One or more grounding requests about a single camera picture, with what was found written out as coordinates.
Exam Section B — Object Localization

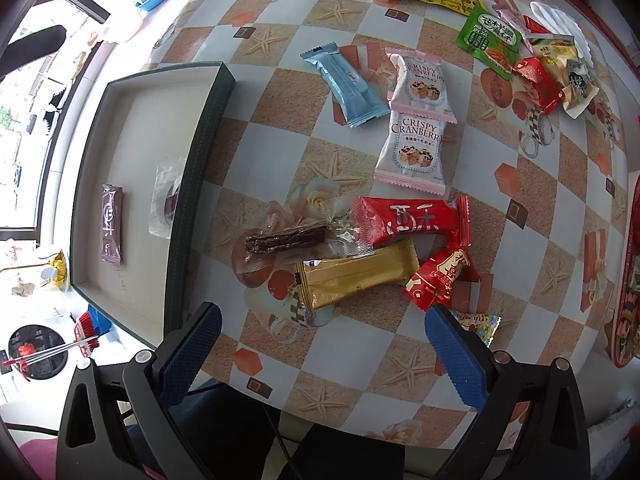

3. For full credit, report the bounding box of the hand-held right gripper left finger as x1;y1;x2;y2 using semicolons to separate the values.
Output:
55;302;223;480

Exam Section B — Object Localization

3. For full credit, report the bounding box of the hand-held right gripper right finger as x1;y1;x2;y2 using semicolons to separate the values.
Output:
424;304;592;480

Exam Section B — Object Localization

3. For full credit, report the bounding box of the small red snack packet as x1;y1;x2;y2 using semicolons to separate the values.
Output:
404;245;481;311

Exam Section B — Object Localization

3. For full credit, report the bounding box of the gold snack packet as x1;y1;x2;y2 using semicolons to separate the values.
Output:
292;237;420;311

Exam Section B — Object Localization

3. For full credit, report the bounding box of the clear packet with dark stick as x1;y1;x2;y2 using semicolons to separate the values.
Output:
234;197;375;288

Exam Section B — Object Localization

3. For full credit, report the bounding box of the long red snack packet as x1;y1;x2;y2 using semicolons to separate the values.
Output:
352;194;473;256

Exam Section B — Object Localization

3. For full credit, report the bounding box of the dark green tray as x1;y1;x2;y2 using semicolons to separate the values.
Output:
70;61;236;356

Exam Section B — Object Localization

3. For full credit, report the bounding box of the colourful candy packet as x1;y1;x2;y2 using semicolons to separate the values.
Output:
450;310;502;348

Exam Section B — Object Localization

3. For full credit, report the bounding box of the red brush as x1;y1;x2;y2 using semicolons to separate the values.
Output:
74;310;101;356

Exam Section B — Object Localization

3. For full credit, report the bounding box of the brown snack packet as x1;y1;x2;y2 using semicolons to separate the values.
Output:
100;184;124;266

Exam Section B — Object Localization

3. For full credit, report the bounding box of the clear round snack packet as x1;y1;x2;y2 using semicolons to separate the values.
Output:
148;157;187;238

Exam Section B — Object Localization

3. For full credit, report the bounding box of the white pink-edged snack packet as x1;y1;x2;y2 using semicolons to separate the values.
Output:
374;109;447;197
385;47;458;125

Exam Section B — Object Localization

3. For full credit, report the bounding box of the cream snack packet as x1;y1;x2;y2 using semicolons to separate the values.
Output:
555;57;600;120

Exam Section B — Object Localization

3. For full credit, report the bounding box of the light blue snack packet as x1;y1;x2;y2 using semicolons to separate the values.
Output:
300;44;391;128

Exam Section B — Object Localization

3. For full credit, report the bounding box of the green snack packet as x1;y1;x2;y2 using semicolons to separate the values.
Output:
456;5;523;81

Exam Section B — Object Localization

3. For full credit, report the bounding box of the white and yellow snack packet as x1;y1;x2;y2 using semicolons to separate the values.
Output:
524;34;578;68

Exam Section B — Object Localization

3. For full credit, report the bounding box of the pink striped snack packet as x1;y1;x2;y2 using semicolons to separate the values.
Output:
492;0;531;31

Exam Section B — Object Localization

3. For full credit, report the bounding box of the white fluted plate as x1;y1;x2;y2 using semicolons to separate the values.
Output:
530;1;596;76

